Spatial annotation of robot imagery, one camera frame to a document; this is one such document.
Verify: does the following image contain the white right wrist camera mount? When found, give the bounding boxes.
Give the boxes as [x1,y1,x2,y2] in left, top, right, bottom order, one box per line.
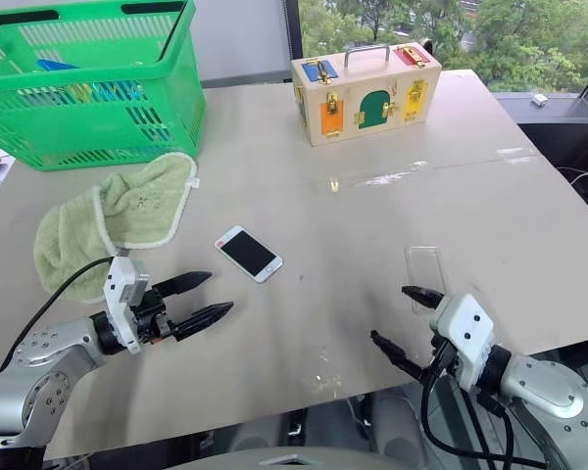
[428,293,497,394]

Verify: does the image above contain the clear phone case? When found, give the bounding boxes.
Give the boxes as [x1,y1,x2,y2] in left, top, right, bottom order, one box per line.
[403,245,449,315]

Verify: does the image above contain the blue flat package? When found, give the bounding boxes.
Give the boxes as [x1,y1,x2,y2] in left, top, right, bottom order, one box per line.
[35,58,83,72]

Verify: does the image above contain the colourful snack packages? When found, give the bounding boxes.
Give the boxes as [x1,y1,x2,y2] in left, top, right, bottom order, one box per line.
[23,79,145,108]

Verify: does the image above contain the wooden lock box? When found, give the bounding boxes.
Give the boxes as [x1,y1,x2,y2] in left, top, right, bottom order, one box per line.
[290,43,444,149]

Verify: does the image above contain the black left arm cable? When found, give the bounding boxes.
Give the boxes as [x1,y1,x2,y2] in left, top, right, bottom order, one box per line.
[0,255,118,374]

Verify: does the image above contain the black basket handle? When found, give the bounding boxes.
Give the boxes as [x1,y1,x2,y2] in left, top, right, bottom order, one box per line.
[121,0,188,16]
[0,9,61,33]

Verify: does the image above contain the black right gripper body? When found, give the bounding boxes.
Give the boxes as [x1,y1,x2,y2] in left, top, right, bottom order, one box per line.
[419,334,461,389]

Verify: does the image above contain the light green towel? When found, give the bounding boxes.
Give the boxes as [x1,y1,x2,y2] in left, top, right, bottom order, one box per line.
[32,152,201,305]

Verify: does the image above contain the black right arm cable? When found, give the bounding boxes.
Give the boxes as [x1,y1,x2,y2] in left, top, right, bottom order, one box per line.
[419,342,551,470]

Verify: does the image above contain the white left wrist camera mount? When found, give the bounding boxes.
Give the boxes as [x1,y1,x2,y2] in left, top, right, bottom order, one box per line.
[102,255,153,355]

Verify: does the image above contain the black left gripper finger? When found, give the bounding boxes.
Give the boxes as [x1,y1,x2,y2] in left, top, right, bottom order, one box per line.
[169,301,236,342]
[151,270,214,300]

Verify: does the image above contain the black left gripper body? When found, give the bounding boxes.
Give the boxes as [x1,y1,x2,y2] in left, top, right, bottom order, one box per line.
[129,289,176,347]

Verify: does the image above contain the green plastic shopping basket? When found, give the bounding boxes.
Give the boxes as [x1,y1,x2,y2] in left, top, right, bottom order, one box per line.
[0,0,208,173]

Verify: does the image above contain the white smartphone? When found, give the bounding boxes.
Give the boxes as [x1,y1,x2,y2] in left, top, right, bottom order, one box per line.
[214,224,285,284]

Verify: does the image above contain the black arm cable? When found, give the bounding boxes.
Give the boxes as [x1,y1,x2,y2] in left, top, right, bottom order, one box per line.
[419,342,551,470]
[0,255,118,374]

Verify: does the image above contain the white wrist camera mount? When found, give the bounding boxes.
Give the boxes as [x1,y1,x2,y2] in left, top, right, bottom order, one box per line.
[428,293,497,394]
[102,255,153,355]

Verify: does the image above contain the black window frame post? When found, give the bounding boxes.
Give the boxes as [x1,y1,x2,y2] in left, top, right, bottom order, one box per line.
[285,0,304,75]

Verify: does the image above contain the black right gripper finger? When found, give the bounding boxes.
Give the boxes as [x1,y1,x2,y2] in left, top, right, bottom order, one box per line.
[401,285,447,311]
[368,329,426,383]

